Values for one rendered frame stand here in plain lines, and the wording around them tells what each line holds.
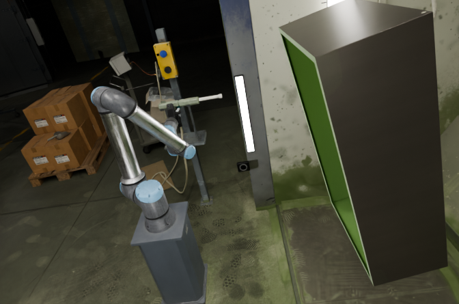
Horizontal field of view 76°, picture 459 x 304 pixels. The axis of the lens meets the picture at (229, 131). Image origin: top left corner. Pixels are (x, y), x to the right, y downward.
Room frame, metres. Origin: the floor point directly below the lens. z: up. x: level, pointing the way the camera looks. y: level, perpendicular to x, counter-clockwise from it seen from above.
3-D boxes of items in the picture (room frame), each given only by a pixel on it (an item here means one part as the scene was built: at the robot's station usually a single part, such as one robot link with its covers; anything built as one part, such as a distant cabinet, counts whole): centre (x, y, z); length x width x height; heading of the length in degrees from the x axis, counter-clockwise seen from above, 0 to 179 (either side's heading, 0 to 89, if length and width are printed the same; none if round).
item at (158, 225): (1.40, 0.52, 0.69); 0.19 x 0.19 x 0.10
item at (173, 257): (1.40, 0.52, 0.32); 0.31 x 0.31 x 0.64; 85
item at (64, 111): (3.77, 2.05, 0.69); 0.38 x 0.29 x 0.36; 177
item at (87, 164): (3.80, 2.18, 0.07); 1.20 x 0.80 x 0.14; 2
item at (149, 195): (1.41, 0.53, 0.83); 0.17 x 0.15 x 0.18; 42
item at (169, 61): (2.22, 0.36, 1.42); 0.12 x 0.06 x 0.26; 85
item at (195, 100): (2.08, 0.24, 1.05); 0.49 x 0.05 x 0.23; 85
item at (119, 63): (3.71, 0.95, 0.64); 0.73 x 0.50 x 1.27; 99
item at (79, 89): (4.18, 2.01, 0.69); 0.38 x 0.29 x 0.36; 1
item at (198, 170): (2.28, 0.35, 0.82); 0.06 x 0.06 x 1.64; 85
